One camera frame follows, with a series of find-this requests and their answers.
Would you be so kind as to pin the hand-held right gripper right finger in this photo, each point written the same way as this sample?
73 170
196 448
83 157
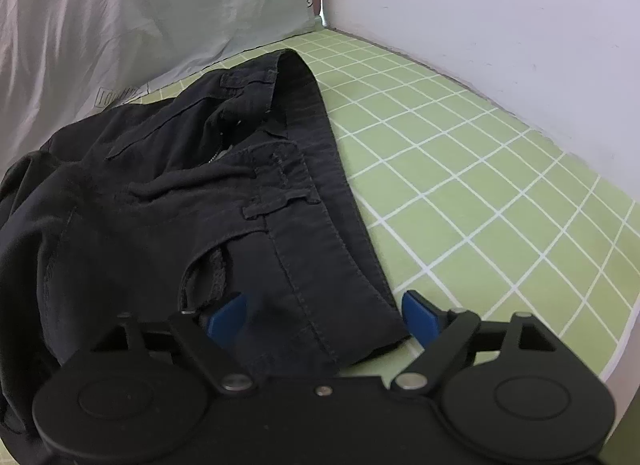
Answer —
417 315

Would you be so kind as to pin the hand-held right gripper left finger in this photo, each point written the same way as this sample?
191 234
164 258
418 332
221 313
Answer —
227 317

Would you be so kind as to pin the black pants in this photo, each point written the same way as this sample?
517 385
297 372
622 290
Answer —
150 195

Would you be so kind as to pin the green checked bedsheet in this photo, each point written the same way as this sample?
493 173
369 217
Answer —
475 195

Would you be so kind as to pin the grey carrot-print quilt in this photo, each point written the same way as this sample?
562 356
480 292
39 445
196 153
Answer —
125 20

